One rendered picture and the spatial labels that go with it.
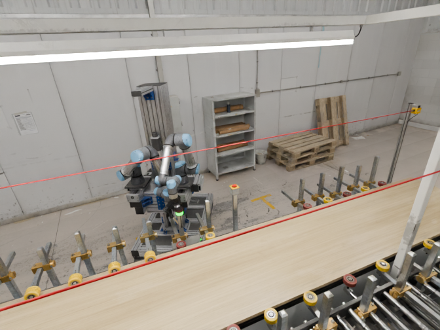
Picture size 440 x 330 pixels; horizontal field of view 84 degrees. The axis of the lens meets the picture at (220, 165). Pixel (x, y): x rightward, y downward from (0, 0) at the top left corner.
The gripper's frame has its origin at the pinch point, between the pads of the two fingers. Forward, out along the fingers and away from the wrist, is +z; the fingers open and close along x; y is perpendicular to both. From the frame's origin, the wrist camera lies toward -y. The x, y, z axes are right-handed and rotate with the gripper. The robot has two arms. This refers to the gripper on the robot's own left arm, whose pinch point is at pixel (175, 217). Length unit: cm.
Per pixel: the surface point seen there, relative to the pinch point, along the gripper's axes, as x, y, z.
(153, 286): -41, -45, 10
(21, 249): 215, -125, 96
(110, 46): -37, -33, -135
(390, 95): 51, 743, 26
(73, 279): -5, -83, 1
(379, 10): 84, 641, -180
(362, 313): -141, 40, 20
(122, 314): -46, -68, 9
